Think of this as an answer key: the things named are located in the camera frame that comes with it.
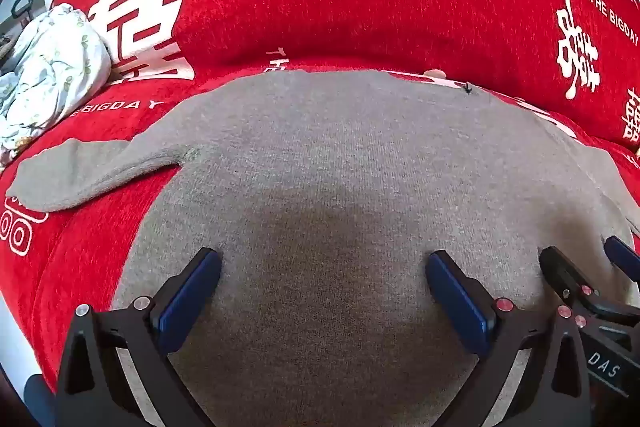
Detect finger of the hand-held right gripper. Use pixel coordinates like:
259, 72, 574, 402
603, 235, 640, 285
539, 246, 640, 328

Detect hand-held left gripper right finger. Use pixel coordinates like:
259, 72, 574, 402
425, 250, 591, 427

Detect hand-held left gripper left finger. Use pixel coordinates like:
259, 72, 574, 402
55, 247, 223, 427

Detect grey knitted sweater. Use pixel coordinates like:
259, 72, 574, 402
6, 69, 636, 427

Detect person's left leg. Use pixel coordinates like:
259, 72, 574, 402
22, 374, 58, 427

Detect pale floral crumpled cloth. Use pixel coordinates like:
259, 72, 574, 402
0, 3, 112, 168

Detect black chair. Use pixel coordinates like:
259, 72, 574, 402
11, 0, 35, 25

